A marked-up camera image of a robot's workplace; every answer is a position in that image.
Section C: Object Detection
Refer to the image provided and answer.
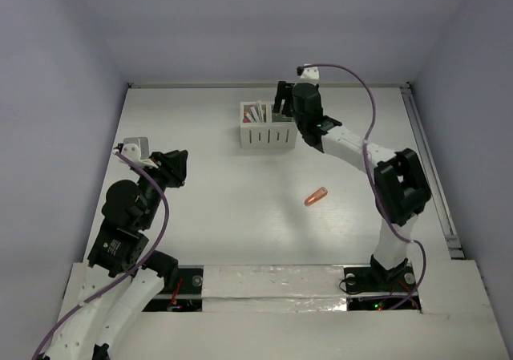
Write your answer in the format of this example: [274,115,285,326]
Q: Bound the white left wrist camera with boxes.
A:
[111,137,157,168]

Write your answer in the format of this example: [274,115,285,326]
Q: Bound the white marker orange cap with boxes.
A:
[244,111,256,123]

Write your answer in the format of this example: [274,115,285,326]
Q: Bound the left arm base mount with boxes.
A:
[154,265,204,312]

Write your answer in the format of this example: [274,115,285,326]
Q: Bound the white two-compartment slotted organizer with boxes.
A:
[240,101,297,150]

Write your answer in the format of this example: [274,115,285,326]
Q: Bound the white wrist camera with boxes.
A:
[296,65,320,83]
[111,137,157,168]

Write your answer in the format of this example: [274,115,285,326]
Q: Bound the white marker purple cap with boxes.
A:
[250,105,261,123]

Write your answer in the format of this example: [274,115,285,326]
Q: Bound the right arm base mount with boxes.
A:
[338,265,422,311]

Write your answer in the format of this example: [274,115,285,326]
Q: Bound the aluminium rail right side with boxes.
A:
[400,83,466,261]

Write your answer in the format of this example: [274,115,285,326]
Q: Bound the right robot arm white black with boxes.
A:
[273,81,431,289]

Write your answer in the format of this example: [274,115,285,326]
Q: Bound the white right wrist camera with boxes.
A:
[296,65,320,83]

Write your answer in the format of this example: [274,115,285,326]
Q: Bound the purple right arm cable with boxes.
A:
[298,63,426,311]

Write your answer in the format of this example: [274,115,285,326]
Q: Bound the white marker yellow cap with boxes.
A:
[259,107,267,123]

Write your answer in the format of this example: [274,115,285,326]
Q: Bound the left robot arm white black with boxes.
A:
[33,143,188,359]

